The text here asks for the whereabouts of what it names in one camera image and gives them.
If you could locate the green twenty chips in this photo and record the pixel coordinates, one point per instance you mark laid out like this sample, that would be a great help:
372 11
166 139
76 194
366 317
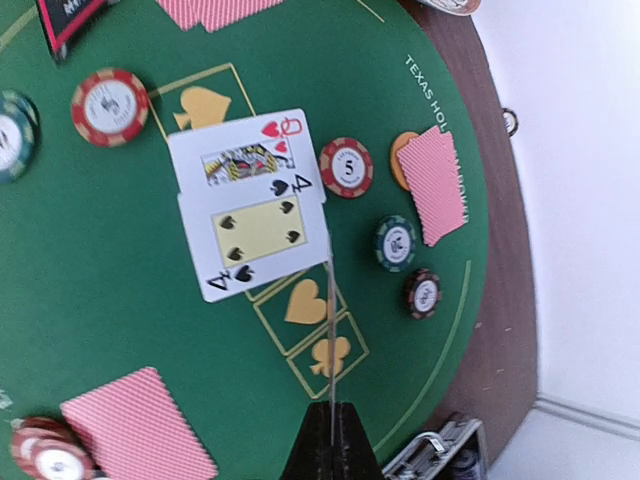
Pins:
394 243

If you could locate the queen of hearts card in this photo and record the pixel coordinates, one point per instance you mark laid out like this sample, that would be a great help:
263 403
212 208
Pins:
234 151

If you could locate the red five chips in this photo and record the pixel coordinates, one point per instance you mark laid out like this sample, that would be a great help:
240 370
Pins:
110 107
346 167
45 449

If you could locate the four of spades card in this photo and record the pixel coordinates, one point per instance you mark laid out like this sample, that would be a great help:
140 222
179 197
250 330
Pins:
253 233

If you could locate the dealt red-backed card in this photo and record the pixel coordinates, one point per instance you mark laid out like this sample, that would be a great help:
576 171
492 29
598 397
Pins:
238 9

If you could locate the patterned ceramic saucer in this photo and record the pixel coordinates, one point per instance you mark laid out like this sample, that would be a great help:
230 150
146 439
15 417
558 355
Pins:
459 8

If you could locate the round green poker mat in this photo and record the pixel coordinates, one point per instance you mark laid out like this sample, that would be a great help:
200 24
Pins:
97 279

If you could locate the orange big blind button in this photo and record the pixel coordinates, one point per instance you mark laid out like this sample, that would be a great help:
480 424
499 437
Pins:
395 160

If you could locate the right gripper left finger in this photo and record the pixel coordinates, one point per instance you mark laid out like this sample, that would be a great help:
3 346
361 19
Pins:
311 455

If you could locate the hundred chips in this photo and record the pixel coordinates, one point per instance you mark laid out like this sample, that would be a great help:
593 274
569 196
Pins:
422 293

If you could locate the aluminium poker chip case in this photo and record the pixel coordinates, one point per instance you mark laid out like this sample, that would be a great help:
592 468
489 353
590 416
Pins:
457 451

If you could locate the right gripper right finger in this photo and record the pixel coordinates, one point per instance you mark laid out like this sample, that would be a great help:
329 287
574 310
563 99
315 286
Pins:
352 454

